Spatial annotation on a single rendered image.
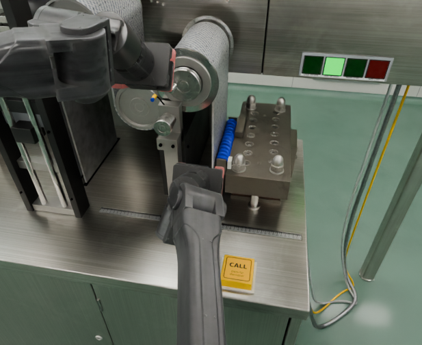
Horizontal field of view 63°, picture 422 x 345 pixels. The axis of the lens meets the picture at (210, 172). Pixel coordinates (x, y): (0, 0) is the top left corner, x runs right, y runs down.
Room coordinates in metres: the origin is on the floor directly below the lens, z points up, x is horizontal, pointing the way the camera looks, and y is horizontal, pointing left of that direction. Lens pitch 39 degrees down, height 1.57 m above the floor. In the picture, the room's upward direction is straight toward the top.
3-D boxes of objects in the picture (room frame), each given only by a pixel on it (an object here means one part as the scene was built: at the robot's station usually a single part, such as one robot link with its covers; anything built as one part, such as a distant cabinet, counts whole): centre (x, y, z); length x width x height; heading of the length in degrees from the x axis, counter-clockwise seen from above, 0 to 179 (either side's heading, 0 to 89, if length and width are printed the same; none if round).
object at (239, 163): (0.69, -0.07, 1.05); 0.04 x 0.04 x 0.04
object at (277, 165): (0.69, -0.17, 1.05); 0.04 x 0.04 x 0.04
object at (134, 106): (0.87, 0.15, 1.17); 0.26 x 0.12 x 0.12; 170
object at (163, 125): (0.65, 0.10, 1.18); 0.04 x 0.02 x 0.04; 80
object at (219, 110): (0.83, -0.03, 1.10); 0.23 x 0.01 x 0.18; 170
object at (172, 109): (0.69, 0.10, 1.05); 0.06 x 0.05 x 0.31; 170
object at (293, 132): (0.85, -0.25, 0.96); 0.10 x 0.03 x 0.11; 170
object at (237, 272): (0.47, -0.06, 0.91); 0.07 x 0.07 x 0.02; 80
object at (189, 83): (0.71, 0.06, 1.25); 0.07 x 0.02 x 0.07; 80
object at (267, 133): (0.85, -0.15, 1.00); 0.40 x 0.16 x 0.06; 170
